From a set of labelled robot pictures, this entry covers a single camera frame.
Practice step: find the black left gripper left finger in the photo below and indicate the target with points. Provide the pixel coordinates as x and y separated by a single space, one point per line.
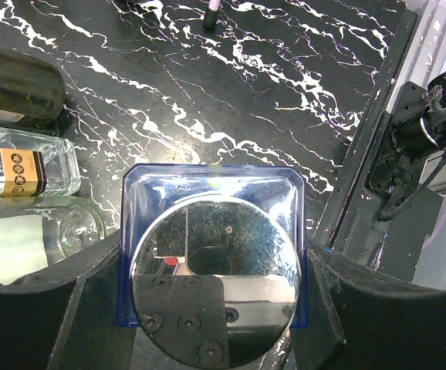
64 316

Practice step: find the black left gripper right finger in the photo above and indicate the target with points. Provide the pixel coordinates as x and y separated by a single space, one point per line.
358 318

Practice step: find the clear tall glass bottle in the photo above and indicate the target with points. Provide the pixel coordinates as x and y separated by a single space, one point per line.
38 232

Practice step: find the blue square glass bottle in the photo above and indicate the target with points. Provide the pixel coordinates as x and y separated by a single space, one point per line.
212 259

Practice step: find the dark green wine bottle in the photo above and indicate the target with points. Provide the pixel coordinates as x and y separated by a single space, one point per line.
32 91

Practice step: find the clear bottle black gold label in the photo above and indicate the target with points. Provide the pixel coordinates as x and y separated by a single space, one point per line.
37 165

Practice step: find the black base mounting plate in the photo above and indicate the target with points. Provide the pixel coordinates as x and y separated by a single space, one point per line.
349 224

